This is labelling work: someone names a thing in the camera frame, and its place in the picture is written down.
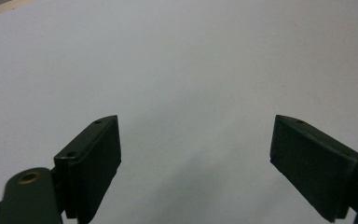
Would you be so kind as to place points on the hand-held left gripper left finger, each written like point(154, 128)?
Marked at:
point(90, 158)

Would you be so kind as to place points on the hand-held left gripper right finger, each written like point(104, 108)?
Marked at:
point(313, 165)

